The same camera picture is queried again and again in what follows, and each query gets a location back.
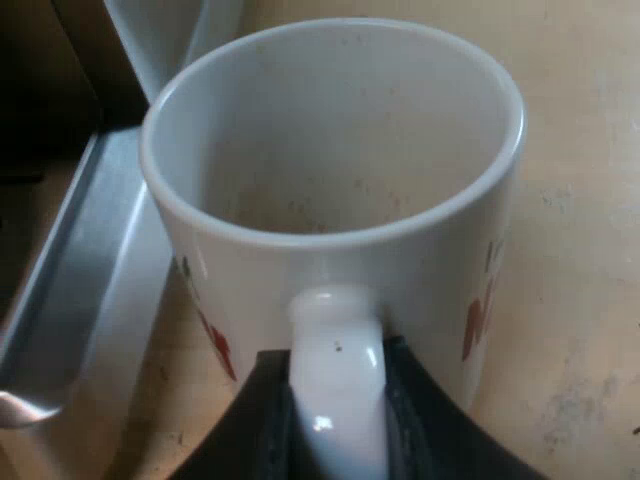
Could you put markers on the white mug with red print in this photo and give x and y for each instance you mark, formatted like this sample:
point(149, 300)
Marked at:
point(330, 150)

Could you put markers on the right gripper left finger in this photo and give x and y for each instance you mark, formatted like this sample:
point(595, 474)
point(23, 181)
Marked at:
point(260, 425)

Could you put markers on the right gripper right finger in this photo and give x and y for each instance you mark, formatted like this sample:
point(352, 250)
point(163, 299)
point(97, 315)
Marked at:
point(430, 430)

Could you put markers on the steel espresso machine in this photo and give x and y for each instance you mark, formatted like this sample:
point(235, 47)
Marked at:
point(95, 280)

